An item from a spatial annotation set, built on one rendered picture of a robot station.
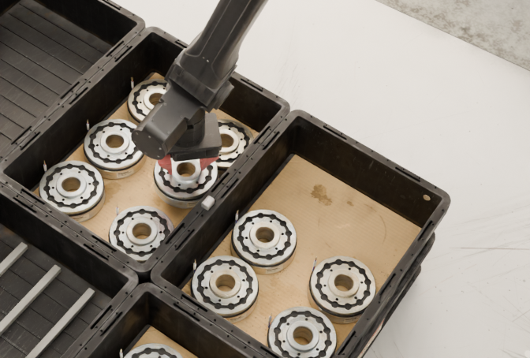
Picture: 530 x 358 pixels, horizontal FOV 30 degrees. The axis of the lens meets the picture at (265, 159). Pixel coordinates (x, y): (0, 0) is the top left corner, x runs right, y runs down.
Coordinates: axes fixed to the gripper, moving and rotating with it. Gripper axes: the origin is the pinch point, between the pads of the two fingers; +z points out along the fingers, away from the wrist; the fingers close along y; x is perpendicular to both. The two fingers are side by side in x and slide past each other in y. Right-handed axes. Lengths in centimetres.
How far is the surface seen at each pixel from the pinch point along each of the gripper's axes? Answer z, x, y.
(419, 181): -2.3, -9.7, 35.7
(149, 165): 7.2, 5.9, -5.3
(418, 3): 93, 114, 90
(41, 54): 7.5, 33.0, -21.4
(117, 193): 7.1, 1.1, -11.0
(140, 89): 4.4, 20.2, -4.9
